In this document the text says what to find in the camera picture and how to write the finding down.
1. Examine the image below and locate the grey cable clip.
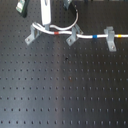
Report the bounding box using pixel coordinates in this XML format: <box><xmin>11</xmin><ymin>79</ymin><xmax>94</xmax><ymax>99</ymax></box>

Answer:
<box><xmin>66</xmin><ymin>25</ymin><xmax>83</xmax><ymax>46</ymax></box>
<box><xmin>104</xmin><ymin>26</ymin><xmax>116</xmax><ymax>52</ymax></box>
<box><xmin>25</xmin><ymin>25</ymin><xmax>41</xmax><ymax>45</ymax></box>

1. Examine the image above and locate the white cable with coloured bands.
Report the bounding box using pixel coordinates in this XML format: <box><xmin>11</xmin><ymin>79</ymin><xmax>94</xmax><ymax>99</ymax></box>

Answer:
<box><xmin>32</xmin><ymin>0</ymin><xmax>128</xmax><ymax>39</ymax></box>

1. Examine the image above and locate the middle grey cable clip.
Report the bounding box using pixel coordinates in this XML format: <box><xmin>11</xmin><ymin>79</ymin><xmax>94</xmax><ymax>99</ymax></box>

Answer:
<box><xmin>66</xmin><ymin>25</ymin><xmax>83</xmax><ymax>46</ymax></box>

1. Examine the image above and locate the left grey cable clip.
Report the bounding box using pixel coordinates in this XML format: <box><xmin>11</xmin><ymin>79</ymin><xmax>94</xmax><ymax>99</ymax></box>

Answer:
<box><xmin>25</xmin><ymin>25</ymin><xmax>41</xmax><ymax>45</ymax></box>

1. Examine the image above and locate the black box with label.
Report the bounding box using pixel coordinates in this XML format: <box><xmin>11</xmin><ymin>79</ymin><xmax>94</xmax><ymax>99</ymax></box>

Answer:
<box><xmin>16</xmin><ymin>0</ymin><xmax>30</xmax><ymax>18</ymax></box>

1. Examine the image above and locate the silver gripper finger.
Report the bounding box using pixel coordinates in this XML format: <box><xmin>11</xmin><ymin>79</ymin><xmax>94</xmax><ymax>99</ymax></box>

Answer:
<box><xmin>63</xmin><ymin>0</ymin><xmax>72</xmax><ymax>10</ymax></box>
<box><xmin>41</xmin><ymin>0</ymin><xmax>51</xmax><ymax>30</ymax></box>

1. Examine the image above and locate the right grey cable clip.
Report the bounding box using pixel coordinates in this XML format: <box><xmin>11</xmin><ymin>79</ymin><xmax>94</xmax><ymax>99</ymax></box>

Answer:
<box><xmin>104</xmin><ymin>26</ymin><xmax>116</xmax><ymax>52</ymax></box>

